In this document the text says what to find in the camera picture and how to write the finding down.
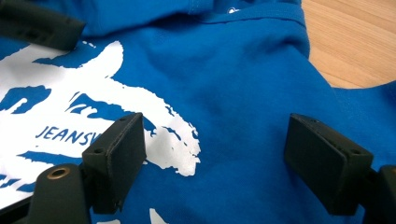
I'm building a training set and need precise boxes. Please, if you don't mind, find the blue printed t-shirt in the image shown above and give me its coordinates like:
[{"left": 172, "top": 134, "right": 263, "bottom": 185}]
[{"left": 0, "top": 0, "right": 396, "bottom": 224}]

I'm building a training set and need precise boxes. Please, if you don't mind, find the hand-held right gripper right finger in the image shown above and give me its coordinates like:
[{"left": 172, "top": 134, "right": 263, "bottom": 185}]
[{"left": 283, "top": 113, "right": 375, "bottom": 217}]

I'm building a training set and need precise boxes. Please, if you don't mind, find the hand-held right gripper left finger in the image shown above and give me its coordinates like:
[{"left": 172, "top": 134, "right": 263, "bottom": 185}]
[{"left": 81, "top": 112, "right": 148, "bottom": 215}]

